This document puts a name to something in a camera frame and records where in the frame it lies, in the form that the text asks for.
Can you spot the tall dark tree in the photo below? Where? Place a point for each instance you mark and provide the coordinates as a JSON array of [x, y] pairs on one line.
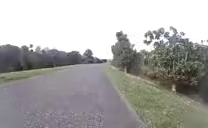
[[122, 50]]

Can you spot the row of bushes and trees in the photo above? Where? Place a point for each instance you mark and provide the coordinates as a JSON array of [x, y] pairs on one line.
[[175, 56]]

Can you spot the grass verge beside hedge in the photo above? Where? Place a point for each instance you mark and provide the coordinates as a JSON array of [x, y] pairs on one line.
[[15, 75]]

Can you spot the grey asphalt road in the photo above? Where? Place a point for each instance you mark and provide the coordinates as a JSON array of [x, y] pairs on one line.
[[72, 96]]

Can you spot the long dark hedge row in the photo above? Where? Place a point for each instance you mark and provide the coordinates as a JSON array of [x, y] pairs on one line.
[[32, 59]]

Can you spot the grass verge with bushes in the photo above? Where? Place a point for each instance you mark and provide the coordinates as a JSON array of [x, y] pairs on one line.
[[155, 103]]

